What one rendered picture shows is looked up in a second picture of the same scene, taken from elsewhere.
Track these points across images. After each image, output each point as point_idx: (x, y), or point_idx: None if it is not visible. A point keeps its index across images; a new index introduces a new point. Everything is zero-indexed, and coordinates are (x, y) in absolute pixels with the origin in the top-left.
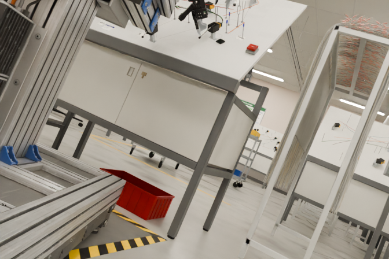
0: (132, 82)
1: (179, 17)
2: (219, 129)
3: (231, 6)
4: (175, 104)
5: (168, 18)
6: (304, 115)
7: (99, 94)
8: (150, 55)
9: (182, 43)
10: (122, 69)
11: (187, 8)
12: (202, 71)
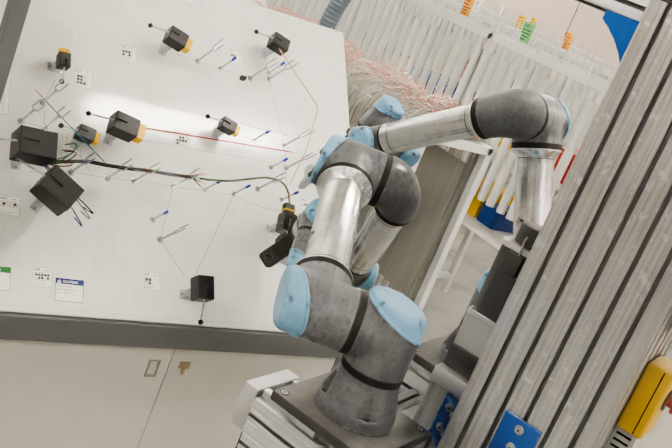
0: (159, 386)
1: (270, 266)
2: None
3: (239, 85)
4: None
5: (160, 190)
6: None
7: (83, 428)
8: (206, 340)
9: (238, 276)
10: (131, 368)
11: (286, 248)
12: (309, 342)
